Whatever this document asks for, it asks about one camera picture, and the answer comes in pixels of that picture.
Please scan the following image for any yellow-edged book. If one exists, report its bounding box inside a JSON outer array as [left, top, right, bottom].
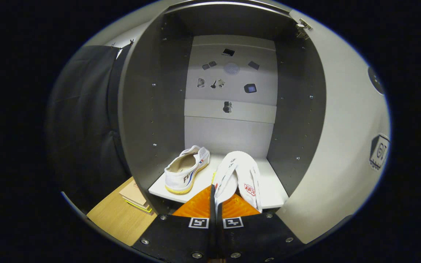
[[123, 197, 153, 214]]

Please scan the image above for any grey cabinet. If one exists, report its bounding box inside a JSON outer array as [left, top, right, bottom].
[[117, 0, 328, 216]]

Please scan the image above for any black backdrop cloth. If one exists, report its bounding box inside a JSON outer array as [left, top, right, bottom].
[[46, 40, 134, 214]]

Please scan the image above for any metal door hinge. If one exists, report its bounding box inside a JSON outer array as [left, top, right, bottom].
[[295, 18, 312, 40]]

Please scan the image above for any beige orange book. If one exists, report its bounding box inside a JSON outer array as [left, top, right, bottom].
[[119, 181, 148, 206]]

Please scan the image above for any white canvas shoe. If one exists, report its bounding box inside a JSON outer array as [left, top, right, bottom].
[[164, 145, 211, 195], [212, 150, 263, 220]]

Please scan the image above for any beige cabinet door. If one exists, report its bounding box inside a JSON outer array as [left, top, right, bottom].
[[276, 9, 392, 244]]

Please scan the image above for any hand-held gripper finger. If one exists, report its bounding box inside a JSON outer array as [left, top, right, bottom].
[[216, 194, 306, 263], [132, 184, 216, 263]]

